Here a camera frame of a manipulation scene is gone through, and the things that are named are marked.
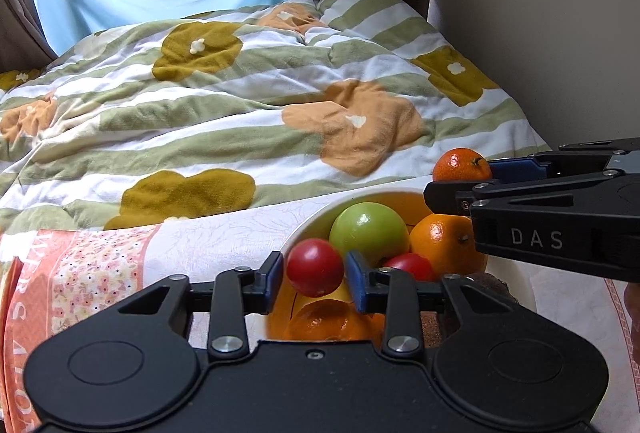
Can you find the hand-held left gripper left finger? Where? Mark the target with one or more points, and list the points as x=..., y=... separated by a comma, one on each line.
x=274, y=279

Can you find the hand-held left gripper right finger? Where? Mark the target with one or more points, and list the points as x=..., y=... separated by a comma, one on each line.
x=356, y=284

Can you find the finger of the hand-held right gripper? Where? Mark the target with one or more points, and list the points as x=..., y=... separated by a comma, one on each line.
x=450, y=198
x=515, y=169

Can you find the small tangerine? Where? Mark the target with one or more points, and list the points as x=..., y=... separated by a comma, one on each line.
x=460, y=165

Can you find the red tomato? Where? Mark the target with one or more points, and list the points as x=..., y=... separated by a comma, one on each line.
x=315, y=265
x=412, y=265

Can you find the large orange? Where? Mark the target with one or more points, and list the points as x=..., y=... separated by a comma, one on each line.
x=325, y=325

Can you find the cream plate with brown rim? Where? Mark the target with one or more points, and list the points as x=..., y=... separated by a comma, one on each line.
x=312, y=223

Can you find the brown kiwi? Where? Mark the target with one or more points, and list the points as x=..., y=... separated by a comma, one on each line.
x=495, y=285

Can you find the small green apple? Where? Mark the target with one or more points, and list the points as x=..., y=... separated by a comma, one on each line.
x=367, y=233

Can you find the white and orange printed bedsheet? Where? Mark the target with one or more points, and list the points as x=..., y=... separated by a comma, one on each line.
x=200, y=243

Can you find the floral striped quilt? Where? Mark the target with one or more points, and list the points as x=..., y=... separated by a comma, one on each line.
x=250, y=113

